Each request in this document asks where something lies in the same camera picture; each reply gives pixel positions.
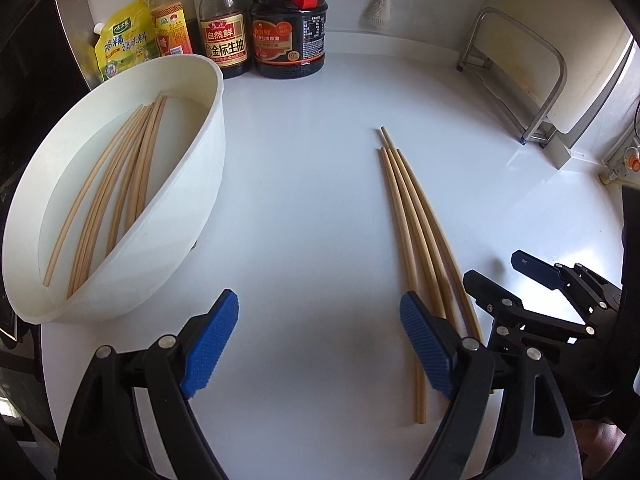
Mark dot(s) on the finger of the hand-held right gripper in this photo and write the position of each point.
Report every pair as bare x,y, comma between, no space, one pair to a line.
537,267
505,310

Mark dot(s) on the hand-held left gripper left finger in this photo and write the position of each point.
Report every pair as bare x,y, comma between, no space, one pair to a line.
210,345

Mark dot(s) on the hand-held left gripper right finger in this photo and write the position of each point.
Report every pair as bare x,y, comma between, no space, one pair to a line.
425,350

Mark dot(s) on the tan wooden chopstick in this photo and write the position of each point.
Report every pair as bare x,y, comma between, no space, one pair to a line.
384,135
409,210
426,220
396,230

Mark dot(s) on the white plastic bowl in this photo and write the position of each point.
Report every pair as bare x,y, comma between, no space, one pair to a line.
192,200

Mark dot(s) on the pile of wooden chopsticks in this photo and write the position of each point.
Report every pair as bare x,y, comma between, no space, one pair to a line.
132,175

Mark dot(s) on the person's right hand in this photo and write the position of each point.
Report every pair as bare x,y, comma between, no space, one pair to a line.
600,435

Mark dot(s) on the stainless steel rack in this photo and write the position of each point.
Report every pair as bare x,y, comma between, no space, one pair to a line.
550,95

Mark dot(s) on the white cutting board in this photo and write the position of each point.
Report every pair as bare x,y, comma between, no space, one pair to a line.
590,35

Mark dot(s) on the glass soy sauce bottle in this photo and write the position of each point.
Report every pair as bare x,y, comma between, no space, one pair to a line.
222,45

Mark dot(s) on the large dark soy sauce jug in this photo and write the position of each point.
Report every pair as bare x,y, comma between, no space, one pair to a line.
287,45

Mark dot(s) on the yellow seasoning pouch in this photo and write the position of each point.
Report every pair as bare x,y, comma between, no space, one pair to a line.
122,45

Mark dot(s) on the yellow-capped vinegar bottle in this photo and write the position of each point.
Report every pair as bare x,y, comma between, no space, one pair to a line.
170,30

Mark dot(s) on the grey window frame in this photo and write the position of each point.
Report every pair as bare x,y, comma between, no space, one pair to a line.
597,115

